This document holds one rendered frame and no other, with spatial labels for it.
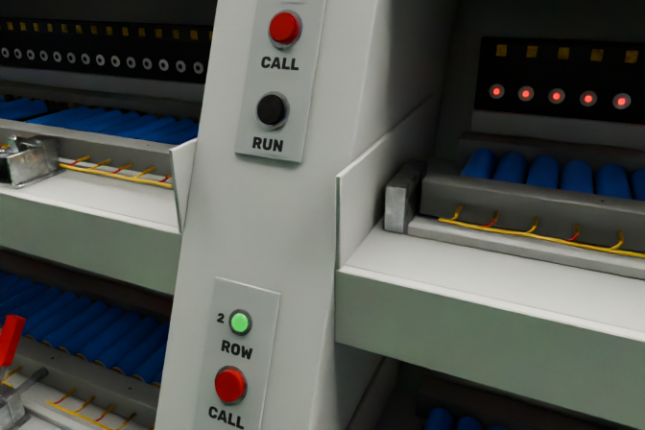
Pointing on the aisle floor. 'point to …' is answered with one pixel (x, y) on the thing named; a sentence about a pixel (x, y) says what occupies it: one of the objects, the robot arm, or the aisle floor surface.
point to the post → (298, 180)
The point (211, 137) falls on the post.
